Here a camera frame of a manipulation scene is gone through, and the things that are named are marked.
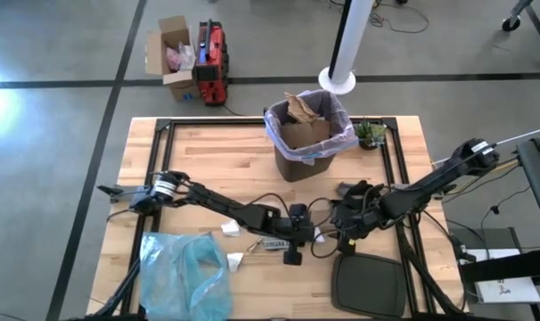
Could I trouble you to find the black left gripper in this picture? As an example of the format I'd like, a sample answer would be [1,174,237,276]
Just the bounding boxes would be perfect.
[269,218,318,267]

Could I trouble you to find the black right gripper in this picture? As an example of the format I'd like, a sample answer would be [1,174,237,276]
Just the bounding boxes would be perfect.
[331,195,387,258]

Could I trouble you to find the white printed label packet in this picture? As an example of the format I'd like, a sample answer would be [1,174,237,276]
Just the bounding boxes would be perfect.
[261,239,290,251]

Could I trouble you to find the small metallic object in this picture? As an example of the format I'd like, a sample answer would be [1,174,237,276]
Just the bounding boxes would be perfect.
[246,235,265,255]

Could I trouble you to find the brown cardboard piece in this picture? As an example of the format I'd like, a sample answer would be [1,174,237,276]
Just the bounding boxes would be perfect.
[281,119,331,151]

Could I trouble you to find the light blue trash bag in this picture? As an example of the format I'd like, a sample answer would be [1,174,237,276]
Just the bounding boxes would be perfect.
[139,231,233,321]

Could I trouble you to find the pink trash bag blue drawstring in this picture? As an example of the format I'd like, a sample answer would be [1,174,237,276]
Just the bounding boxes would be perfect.
[264,88,360,167]

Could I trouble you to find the brown paper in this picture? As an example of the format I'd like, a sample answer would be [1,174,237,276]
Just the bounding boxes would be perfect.
[283,91,320,125]

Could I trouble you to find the dark plastic trash bin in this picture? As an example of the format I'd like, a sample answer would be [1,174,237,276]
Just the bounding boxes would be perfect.
[265,91,359,183]

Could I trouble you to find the dark grey bin lid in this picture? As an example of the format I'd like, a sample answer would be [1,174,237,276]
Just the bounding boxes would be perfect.
[331,251,408,318]

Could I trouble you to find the black work glove grey cuff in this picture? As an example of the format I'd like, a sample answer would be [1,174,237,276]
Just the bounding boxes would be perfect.
[336,179,387,200]

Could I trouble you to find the small potted succulent plant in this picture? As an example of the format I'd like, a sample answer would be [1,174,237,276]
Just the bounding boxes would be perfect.
[353,119,387,151]

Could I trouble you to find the black beam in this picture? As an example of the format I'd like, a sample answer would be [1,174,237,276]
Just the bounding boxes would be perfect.
[459,247,540,284]

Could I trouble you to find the white paper sheet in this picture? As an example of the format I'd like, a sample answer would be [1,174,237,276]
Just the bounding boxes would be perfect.
[468,248,540,305]

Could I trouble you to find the black side table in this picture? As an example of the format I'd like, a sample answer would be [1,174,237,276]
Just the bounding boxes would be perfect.
[517,133,540,233]

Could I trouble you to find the open cardboard box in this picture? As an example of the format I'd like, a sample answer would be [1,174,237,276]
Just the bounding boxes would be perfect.
[145,16,200,102]

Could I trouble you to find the red and black toolbox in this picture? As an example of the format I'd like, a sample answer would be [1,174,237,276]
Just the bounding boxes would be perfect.
[194,20,230,107]

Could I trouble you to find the white round pillar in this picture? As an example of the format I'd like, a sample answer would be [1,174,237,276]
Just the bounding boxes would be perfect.
[318,0,376,96]

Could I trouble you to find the clear pink plastic packaging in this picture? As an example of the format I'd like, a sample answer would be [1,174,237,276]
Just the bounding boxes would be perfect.
[165,42,196,72]

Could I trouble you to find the black caster wheel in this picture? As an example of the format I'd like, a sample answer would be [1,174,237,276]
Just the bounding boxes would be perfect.
[503,0,536,33]

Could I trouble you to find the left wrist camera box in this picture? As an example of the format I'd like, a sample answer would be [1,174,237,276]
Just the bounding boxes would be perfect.
[290,203,314,228]

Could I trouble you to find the white cable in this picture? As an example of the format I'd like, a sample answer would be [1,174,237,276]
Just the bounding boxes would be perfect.
[496,126,540,146]

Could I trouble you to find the black floor cable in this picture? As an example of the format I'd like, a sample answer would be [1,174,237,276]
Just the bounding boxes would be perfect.
[370,0,430,35]

